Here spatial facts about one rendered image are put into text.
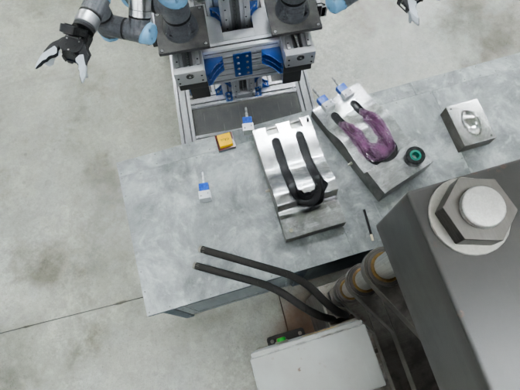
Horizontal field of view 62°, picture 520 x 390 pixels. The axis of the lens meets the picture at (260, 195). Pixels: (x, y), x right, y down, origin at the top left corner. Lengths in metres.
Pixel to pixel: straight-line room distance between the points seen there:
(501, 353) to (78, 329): 2.45
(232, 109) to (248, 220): 1.06
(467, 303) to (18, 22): 3.63
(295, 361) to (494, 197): 0.67
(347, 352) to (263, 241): 0.82
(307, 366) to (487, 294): 0.58
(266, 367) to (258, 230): 0.84
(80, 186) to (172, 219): 1.21
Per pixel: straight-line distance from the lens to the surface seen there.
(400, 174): 1.90
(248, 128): 1.97
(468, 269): 0.67
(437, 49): 3.45
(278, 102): 2.78
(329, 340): 1.15
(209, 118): 2.75
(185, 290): 1.85
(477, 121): 2.18
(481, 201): 0.64
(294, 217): 1.81
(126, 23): 1.68
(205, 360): 2.64
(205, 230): 1.88
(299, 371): 1.14
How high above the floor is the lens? 2.61
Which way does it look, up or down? 72 degrees down
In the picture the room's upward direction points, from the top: 4 degrees counter-clockwise
